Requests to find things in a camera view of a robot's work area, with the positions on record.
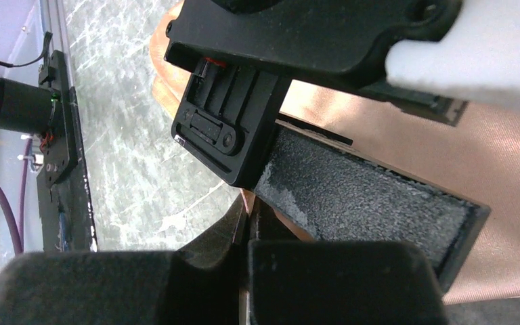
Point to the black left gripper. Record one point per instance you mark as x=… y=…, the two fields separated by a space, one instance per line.
x=243 y=55

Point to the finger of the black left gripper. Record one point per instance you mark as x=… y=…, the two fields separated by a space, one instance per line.
x=335 y=195

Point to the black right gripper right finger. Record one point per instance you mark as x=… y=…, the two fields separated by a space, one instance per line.
x=291 y=281

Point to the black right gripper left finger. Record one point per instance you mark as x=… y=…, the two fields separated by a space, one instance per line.
x=197 y=284

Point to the orange cloth napkin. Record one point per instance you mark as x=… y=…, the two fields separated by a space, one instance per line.
x=361 y=120

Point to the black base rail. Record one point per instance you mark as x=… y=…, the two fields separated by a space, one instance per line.
x=65 y=207

